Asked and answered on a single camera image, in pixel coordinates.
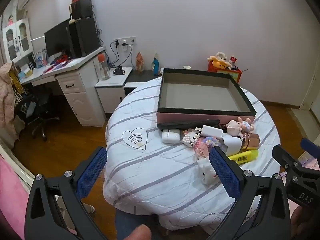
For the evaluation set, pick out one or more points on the red toy box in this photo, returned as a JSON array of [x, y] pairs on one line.
[[235, 76]]

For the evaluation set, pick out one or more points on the white rounded case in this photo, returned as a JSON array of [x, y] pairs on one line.
[[171, 137]]

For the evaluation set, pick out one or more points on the small black gadget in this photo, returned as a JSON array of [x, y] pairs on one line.
[[118, 71]]

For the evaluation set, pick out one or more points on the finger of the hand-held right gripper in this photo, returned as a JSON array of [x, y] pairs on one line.
[[282, 155], [310, 146]]

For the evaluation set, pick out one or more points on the small pink block toy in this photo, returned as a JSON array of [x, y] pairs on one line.
[[202, 151]]

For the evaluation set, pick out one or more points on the orange snack bag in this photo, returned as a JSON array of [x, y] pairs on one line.
[[140, 63]]

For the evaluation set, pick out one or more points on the pastel round block toy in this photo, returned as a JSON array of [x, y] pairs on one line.
[[212, 141]]

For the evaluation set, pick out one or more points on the small white side table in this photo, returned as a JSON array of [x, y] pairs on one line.
[[110, 95]]

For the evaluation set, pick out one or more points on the person's right hand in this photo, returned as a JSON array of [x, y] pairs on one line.
[[298, 220]]

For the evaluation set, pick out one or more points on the white wall socket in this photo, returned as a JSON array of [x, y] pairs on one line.
[[125, 41]]

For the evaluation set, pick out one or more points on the yellow plush toy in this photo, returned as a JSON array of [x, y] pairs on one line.
[[220, 63]]

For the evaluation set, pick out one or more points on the pink box with black rim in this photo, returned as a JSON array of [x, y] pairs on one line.
[[200, 95]]

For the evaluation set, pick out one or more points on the person's left hand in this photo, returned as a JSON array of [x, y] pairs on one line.
[[136, 233]]

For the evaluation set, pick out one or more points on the white block kitten toy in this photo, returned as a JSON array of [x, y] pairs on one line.
[[190, 138]]

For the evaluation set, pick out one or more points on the black office chair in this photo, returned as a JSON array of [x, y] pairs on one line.
[[41, 107]]

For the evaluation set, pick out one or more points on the white desk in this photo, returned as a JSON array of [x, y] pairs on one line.
[[75, 85]]

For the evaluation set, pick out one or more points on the small red card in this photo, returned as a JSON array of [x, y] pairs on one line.
[[233, 58]]

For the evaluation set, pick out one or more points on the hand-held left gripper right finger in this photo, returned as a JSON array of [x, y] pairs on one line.
[[225, 175]]

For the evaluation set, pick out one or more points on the blue bottle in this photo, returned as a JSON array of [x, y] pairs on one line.
[[156, 66]]

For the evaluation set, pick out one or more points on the black long pouch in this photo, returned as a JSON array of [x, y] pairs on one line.
[[187, 124]]

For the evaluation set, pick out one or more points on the black computer monitor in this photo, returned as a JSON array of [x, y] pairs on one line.
[[56, 40]]

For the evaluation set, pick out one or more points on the pink floral bedding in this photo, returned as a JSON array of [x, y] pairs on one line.
[[311, 161]]

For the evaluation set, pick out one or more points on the plain pink blanket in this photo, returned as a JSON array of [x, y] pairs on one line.
[[12, 200]]

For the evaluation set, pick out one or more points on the blue and white box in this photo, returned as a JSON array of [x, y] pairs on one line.
[[41, 58]]

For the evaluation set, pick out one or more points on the rose gold bottle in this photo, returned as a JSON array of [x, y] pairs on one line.
[[251, 141]]

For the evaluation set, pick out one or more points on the white charger adapter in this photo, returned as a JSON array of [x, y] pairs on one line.
[[211, 131]]

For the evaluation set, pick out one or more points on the patterned clothes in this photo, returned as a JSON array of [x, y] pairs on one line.
[[20, 90]]

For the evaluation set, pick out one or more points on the cat-eared doll figurine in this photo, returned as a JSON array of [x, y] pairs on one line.
[[233, 127]]

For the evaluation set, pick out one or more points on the black computer tower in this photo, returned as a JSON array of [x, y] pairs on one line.
[[85, 37]]

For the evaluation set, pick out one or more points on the white paper cup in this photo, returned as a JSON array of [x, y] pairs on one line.
[[187, 67]]

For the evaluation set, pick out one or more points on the small pink doll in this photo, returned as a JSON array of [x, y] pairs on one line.
[[10, 20]]

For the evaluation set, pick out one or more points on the clear bottle with orange cap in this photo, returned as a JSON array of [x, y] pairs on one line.
[[103, 70]]

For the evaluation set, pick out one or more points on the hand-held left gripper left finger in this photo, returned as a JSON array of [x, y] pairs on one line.
[[91, 175]]

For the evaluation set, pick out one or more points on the white kitten plush toy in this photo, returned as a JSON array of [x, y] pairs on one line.
[[206, 173]]

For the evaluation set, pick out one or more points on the dark-topped low cabinet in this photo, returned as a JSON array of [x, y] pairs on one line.
[[142, 76]]

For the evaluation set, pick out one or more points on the yellow highlighter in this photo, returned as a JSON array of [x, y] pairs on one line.
[[246, 156]]

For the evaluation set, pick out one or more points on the white door frame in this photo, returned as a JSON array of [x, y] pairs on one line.
[[311, 90]]

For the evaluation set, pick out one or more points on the person's blue jeans leg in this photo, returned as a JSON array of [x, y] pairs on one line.
[[125, 220]]

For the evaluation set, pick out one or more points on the black speaker box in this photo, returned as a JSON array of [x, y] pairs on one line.
[[81, 10]]

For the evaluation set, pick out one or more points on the white glass-door cabinet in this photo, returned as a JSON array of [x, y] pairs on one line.
[[17, 40]]

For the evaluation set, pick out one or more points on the pink puffer jacket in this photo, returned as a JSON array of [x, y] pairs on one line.
[[6, 97]]

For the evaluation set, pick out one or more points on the pale slipper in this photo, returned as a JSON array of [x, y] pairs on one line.
[[89, 208]]

